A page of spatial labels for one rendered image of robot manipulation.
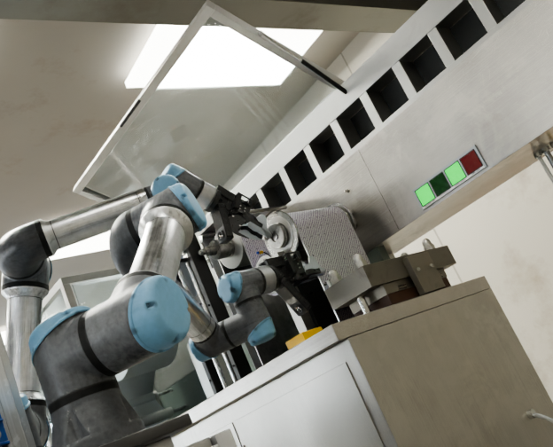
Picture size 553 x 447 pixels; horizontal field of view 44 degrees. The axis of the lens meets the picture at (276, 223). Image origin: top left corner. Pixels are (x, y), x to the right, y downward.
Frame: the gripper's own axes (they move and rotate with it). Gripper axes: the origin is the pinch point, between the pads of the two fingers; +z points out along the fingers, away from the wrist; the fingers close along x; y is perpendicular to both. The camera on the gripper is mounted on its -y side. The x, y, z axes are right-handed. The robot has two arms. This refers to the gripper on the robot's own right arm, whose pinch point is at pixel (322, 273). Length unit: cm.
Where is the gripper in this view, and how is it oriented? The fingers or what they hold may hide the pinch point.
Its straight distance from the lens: 196.5
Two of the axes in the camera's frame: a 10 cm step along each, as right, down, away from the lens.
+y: -4.0, -8.7, 2.8
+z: 7.2, -1.1, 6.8
